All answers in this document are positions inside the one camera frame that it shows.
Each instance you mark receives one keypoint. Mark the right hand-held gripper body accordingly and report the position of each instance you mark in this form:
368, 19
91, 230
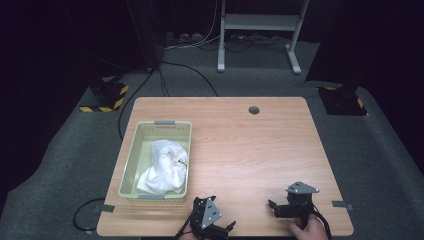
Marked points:
300, 195

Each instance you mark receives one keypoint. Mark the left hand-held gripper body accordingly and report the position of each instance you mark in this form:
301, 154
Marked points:
209, 213

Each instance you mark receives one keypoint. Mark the white cloth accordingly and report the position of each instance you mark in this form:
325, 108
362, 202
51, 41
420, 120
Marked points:
166, 166

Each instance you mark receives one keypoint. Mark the pale green plastic basket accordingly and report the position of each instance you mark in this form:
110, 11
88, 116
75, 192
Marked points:
143, 156

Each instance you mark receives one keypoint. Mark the person's left hand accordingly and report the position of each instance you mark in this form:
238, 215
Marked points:
186, 235

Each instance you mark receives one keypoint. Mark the person's right hand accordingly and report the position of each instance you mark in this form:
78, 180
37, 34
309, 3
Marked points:
310, 230

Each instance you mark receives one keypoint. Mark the grey tape piece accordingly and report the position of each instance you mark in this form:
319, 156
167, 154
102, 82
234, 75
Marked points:
342, 204
105, 208

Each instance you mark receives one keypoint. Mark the grey table grommet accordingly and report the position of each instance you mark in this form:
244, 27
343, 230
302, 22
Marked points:
254, 110

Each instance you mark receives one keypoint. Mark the black yellow striped base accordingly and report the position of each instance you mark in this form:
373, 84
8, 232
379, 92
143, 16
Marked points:
341, 100
106, 96

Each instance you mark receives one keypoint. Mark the white metal stand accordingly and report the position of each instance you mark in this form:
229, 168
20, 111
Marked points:
260, 23

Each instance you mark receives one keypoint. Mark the dark stand post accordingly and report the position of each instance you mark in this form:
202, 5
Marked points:
145, 36

